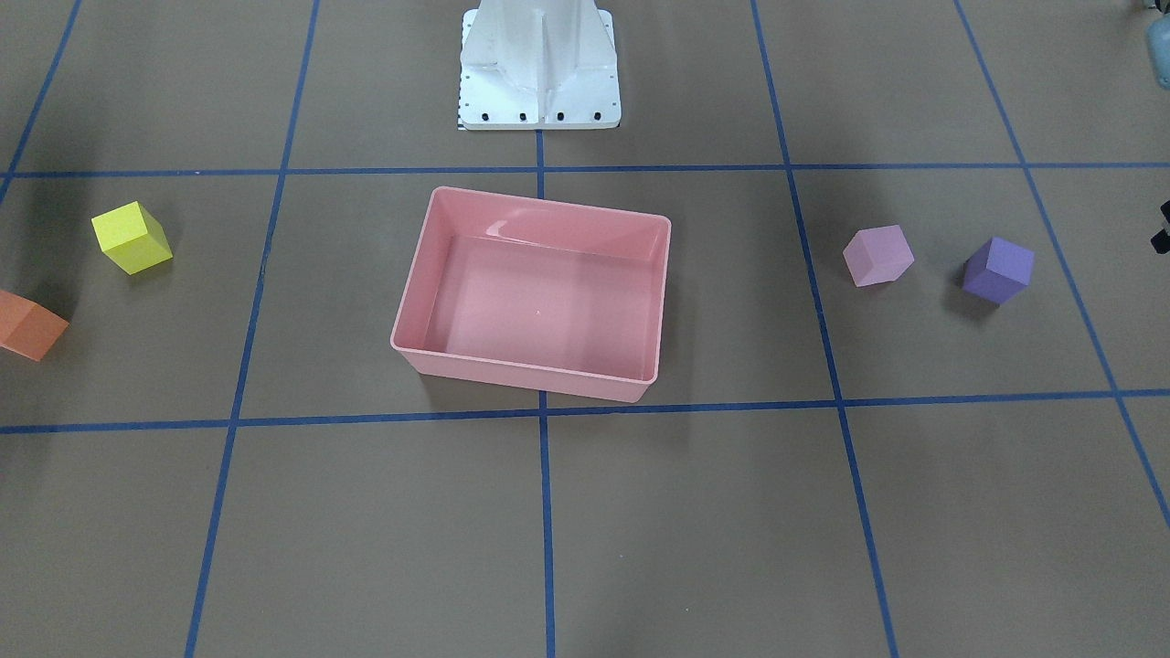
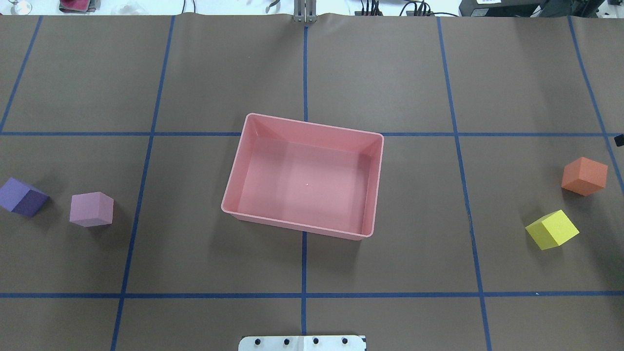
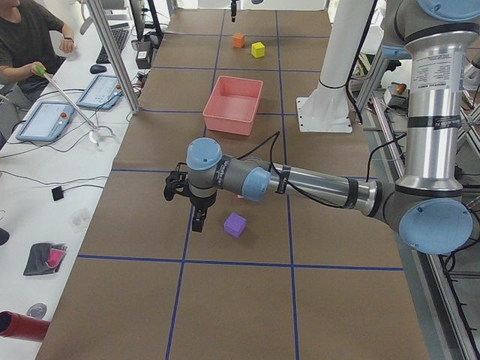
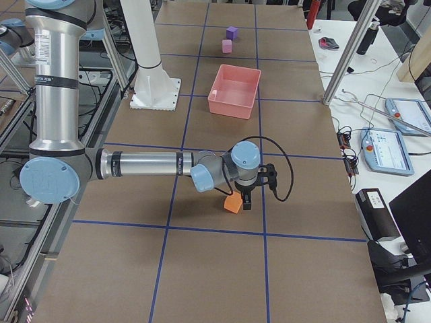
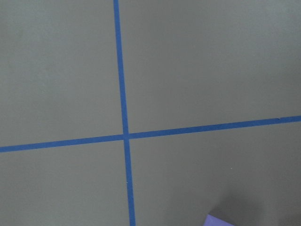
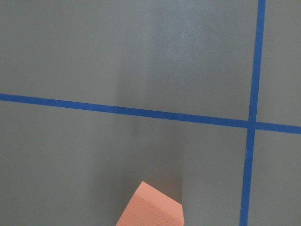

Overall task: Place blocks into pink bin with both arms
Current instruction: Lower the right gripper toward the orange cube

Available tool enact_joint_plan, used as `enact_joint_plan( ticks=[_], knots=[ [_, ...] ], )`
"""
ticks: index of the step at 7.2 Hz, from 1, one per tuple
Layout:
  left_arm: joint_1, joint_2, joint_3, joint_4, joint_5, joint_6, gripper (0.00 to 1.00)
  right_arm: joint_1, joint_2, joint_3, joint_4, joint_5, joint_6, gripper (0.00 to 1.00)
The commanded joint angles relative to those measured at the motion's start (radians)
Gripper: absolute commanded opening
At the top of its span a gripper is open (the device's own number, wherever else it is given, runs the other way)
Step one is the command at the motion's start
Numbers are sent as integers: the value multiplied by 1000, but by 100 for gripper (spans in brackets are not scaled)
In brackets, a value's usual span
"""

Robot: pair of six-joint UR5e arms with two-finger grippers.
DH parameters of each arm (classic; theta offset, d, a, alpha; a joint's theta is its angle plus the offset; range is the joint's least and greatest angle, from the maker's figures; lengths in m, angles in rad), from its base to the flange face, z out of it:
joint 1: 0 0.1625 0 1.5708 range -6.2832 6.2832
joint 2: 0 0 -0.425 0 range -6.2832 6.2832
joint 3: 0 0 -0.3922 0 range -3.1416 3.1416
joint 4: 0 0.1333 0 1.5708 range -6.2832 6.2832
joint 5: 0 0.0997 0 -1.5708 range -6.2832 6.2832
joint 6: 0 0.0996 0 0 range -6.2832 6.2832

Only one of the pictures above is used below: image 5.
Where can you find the purple foam block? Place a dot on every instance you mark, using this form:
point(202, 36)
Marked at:
point(214, 221)

